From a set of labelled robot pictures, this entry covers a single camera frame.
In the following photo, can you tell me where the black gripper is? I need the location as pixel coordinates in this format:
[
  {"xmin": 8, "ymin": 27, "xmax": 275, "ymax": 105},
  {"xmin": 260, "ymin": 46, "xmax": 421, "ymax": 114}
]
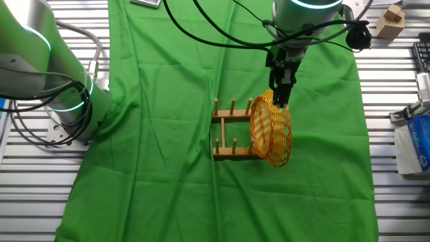
[{"xmin": 265, "ymin": 46, "xmax": 298, "ymax": 109}]

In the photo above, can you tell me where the orange wire basket dish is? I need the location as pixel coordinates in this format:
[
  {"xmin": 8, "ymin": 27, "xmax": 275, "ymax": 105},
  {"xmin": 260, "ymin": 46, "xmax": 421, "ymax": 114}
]
[{"xmin": 249, "ymin": 89, "xmax": 293, "ymax": 168}]

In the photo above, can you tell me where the wooden dish rack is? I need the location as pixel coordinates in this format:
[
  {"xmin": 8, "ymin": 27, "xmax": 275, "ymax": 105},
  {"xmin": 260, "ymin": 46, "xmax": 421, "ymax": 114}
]
[{"xmin": 211, "ymin": 97, "xmax": 266, "ymax": 159}]

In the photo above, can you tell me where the wooden block puzzle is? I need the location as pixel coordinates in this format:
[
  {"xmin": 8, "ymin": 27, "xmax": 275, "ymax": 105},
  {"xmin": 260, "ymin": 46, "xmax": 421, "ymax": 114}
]
[{"xmin": 375, "ymin": 3, "xmax": 406, "ymax": 40}]

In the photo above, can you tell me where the blue white tissue box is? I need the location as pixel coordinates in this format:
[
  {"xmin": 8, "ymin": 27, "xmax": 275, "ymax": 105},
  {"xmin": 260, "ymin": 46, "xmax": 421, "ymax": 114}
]
[{"xmin": 393, "ymin": 124, "xmax": 424, "ymax": 175}]

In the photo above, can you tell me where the blue tissue pack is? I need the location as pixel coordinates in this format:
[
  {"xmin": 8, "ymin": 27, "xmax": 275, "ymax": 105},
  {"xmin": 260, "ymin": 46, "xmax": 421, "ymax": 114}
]
[{"xmin": 406, "ymin": 115, "xmax": 430, "ymax": 173}]

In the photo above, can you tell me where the green cloth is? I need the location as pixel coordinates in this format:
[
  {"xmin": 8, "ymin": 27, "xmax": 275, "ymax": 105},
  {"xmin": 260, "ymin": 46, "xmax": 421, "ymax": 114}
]
[{"xmin": 54, "ymin": 0, "xmax": 380, "ymax": 242}]

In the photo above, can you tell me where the silver digital kitchen scale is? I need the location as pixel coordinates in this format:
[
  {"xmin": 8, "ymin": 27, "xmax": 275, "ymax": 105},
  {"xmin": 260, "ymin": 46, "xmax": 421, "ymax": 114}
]
[{"xmin": 130, "ymin": 0, "xmax": 162, "ymax": 8}]

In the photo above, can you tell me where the aluminium camera bracket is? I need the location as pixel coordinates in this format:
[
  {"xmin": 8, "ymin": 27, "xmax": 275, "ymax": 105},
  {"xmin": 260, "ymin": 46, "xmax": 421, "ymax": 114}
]
[{"xmin": 389, "ymin": 99, "xmax": 425, "ymax": 124}]

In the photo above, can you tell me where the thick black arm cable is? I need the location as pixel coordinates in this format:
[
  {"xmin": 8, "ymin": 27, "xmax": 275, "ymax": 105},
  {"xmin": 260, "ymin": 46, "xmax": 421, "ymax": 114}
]
[
  {"xmin": 162, "ymin": 0, "xmax": 275, "ymax": 56},
  {"xmin": 192, "ymin": 0, "xmax": 370, "ymax": 48}
]

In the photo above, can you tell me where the silver tripod camera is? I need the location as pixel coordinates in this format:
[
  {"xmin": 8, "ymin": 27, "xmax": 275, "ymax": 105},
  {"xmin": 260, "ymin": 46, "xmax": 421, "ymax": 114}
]
[{"xmin": 415, "ymin": 72, "xmax": 430, "ymax": 102}]

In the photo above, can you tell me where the grey conduit cable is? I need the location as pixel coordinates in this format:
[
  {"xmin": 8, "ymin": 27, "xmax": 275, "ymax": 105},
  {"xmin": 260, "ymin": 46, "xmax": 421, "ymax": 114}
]
[{"xmin": 55, "ymin": 19, "xmax": 103, "ymax": 83}]

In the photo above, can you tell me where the black base cable loop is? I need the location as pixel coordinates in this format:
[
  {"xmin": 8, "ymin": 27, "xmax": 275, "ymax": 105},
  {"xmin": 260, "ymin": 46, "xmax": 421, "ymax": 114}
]
[{"xmin": 0, "ymin": 80, "xmax": 93, "ymax": 147}]

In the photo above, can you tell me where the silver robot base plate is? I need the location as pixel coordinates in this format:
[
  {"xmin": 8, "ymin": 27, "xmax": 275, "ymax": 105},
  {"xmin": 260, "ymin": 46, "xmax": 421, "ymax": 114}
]
[{"xmin": 44, "ymin": 110, "xmax": 91, "ymax": 152}]

